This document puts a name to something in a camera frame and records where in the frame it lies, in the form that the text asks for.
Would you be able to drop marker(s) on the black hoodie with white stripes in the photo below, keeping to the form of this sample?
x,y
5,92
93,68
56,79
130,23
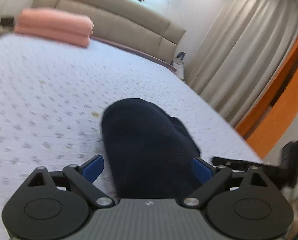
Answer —
x,y
149,152

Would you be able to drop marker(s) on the floral quilted bed cover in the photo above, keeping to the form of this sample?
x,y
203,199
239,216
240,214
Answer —
x,y
52,97

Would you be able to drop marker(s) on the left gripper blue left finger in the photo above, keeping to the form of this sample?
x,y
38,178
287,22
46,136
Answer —
x,y
89,171

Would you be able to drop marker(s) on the brown patterned pouch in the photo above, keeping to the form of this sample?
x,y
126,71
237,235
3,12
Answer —
x,y
7,21

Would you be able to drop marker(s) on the white paper shopping bag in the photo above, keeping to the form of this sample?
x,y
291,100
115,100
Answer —
x,y
178,65

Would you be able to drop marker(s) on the beige pleated curtain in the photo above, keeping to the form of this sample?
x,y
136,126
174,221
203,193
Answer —
x,y
241,52

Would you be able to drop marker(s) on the beige padded headboard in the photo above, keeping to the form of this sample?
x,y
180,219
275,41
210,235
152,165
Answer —
x,y
126,22

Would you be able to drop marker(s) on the orange door frame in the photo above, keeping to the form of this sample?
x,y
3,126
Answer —
x,y
271,116

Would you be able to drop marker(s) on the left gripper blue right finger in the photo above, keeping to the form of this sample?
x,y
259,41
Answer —
x,y
204,172

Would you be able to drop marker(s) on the folded pink blanket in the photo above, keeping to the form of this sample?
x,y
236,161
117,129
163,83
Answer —
x,y
55,25

